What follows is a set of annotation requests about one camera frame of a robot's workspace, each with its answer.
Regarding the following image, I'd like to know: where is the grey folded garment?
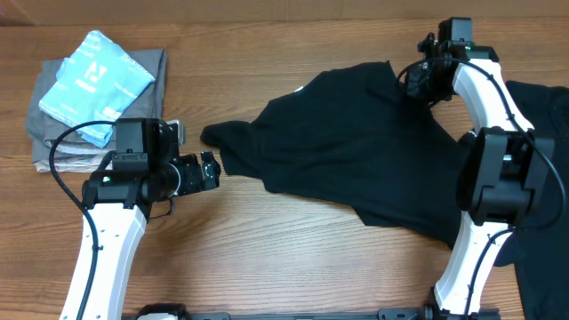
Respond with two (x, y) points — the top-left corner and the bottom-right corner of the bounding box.
(25, 49), (167, 163)

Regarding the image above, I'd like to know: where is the light blue folded garment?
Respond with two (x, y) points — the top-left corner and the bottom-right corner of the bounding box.
(38, 30), (156, 148)

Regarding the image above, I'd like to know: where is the black clothes pile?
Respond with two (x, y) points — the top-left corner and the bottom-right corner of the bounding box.
(493, 80), (569, 320)

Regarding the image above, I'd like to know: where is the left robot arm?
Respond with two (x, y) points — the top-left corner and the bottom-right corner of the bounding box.
(51, 118), (220, 319)

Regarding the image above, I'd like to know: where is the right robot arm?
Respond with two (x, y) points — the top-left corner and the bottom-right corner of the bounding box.
(398, 17), (559, 319)

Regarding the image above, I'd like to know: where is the black t-shirt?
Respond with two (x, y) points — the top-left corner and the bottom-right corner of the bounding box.
(199, 60), (477, 250)

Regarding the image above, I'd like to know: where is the beige folded garment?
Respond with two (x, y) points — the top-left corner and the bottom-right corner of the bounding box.
(32, 140), (108, 172)

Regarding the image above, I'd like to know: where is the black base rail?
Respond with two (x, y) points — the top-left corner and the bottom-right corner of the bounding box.
(121, 303), (501, 320)

